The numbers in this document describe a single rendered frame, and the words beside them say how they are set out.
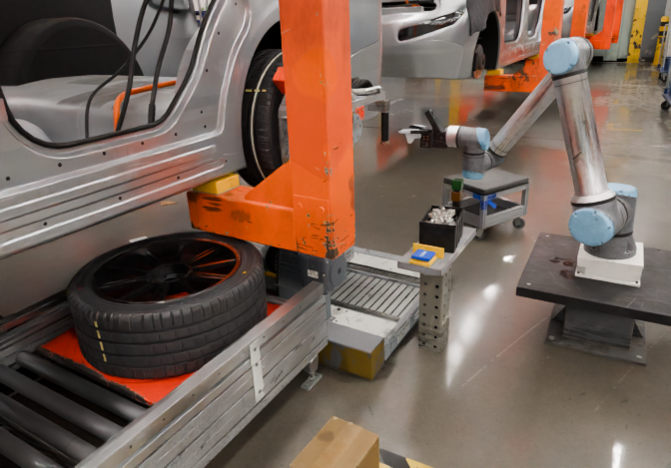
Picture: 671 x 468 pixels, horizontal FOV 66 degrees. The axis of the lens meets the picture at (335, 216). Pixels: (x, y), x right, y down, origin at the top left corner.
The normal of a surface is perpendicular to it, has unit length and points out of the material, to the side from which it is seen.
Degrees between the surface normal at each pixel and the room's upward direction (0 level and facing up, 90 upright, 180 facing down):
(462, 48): 91
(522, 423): 0
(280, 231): 90
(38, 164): 92
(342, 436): 0
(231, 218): 90
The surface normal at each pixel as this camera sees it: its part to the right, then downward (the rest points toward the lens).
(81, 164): 0.85, 0.17
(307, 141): -0.51, 0.32
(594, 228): -0.67, 0.38
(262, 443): -0.04, -0.93
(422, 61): -0.11, 0.59
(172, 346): 0.27, 0.33
